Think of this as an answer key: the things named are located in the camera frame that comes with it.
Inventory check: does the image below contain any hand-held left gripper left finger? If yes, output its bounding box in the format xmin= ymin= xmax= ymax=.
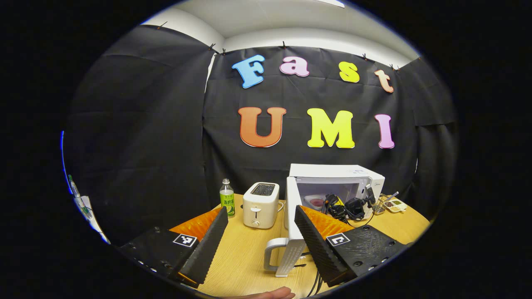
xmin=118 ymin=206 xmax=229 ymax=289

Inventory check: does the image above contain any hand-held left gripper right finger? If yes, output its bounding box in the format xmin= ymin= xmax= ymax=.
xmin=294 ymin=205 xmax=408 ymax=288

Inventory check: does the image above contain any white rectangular plate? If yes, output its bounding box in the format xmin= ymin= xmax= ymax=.
xmin=305 ymin=194 xmax=327 ymax=211

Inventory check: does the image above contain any white microwave oven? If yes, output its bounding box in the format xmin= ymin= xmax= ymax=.
xmin=264 ymin=163 xmax=385 ymax=277

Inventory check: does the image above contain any metal mesh basket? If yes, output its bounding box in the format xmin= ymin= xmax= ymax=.
xmin=373 ymin=192 xmax=399 ymax=215

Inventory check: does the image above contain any green label drink bottle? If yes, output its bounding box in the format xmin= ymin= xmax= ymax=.
xmin=219 ymin=179 xmax=236 ymax=217

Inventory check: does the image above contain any cream toaster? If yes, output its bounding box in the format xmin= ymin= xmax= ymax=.
xmin=243 ymin=182 xmax=280 ymax=229

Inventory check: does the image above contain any black backdrop cloth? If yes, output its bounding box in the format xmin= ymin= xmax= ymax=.
xmin=62 ymin=25 xmax=458 ymax=245

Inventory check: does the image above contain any row of small cloth clips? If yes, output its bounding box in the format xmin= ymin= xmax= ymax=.
xmin=156 ymin=21 xmax=420 ymax=71

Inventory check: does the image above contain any black cable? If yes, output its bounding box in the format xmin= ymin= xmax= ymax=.
xmin=307 ymin=269 xmax=325 ymax=298

